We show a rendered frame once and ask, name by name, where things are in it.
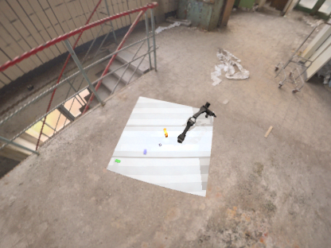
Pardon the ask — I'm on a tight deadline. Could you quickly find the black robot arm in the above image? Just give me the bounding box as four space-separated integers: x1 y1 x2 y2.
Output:
177 103 210 144

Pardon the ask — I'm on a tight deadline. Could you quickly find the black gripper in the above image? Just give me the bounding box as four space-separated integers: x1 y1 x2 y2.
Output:
205 109 216 117

